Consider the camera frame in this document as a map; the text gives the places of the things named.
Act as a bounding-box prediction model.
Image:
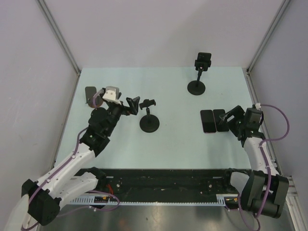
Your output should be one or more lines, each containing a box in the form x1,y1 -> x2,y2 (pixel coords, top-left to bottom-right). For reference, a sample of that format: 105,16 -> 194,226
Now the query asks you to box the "black phone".
195,52 -> 212,71
200,110 -> 217,133

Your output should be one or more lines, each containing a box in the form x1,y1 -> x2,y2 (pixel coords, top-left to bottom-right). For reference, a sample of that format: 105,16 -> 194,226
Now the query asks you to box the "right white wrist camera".
252,103 -> 261,111

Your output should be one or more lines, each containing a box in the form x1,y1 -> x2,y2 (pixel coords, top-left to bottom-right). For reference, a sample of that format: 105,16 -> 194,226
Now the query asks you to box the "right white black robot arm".
218,103 -> 289,218

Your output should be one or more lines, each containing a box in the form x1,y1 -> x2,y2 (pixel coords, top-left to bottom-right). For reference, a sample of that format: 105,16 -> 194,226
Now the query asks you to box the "white slotted cable duct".
69,194 -> 226,207

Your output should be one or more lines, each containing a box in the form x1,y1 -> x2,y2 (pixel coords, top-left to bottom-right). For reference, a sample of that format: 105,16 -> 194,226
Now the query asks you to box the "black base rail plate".
95,168 -> 237,204

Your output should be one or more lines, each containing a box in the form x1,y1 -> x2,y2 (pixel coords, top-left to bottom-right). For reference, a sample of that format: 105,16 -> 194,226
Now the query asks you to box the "silver phone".
213,109 -> 229,132

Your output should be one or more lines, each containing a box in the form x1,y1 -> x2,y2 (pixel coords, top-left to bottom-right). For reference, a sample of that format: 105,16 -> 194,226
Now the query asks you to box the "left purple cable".
20,89 -> 121,231

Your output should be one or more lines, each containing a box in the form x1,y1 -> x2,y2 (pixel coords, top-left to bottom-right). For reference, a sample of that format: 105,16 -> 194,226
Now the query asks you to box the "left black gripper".
105,96 -> 140,136

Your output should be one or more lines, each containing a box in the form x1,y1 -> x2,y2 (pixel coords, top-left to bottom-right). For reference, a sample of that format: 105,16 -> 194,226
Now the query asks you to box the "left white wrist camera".
103,86 -> 122,105

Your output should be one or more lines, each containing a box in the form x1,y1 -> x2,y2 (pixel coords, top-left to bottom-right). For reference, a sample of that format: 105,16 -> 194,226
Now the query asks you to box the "black pole phone stand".
139,99 -> 160,133
187,60 -> 211,96

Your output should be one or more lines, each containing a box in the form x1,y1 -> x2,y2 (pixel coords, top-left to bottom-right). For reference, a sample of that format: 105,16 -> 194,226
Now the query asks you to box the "right aluminium frame post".
246,0 -> 291,76

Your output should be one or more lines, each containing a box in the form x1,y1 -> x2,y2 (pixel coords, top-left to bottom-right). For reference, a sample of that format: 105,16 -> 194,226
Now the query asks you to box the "aluminium frame post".
36,0 -> 81,77
246,0 -> 291,76

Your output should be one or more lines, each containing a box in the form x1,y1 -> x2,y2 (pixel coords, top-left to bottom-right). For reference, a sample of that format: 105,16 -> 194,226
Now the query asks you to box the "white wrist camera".
252,103 -> 261,111
103,86 -> 122,105

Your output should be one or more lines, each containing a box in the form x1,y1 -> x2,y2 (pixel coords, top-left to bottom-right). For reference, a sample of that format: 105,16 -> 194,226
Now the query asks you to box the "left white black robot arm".
22,97 -> 140,226

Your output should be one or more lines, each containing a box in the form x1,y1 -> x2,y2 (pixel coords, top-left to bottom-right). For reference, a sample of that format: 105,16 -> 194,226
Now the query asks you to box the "brown round phone stand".
85,86 -> 103,108

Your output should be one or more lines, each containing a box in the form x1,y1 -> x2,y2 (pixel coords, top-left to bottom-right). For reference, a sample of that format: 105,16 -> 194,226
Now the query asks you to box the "left aluminium frame post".
36,0 -> 81,77

